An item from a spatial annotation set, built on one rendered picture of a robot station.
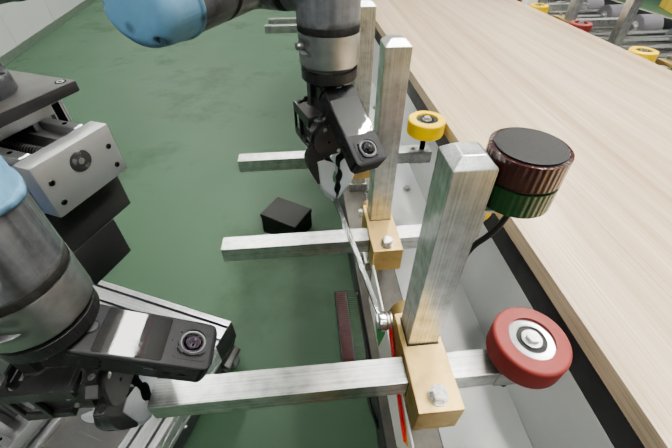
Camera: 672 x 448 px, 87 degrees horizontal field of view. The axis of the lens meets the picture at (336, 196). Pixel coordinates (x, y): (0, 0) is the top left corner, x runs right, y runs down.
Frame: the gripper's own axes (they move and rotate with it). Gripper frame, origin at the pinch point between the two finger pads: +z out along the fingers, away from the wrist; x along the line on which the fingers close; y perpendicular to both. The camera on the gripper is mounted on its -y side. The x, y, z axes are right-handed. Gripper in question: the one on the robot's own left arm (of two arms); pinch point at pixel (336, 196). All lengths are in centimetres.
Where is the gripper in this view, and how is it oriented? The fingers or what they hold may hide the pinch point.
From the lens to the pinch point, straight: 56.5
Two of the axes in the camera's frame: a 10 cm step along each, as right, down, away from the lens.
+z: 0.0, 7.7, 6.4
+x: -9.0, 2.7, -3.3
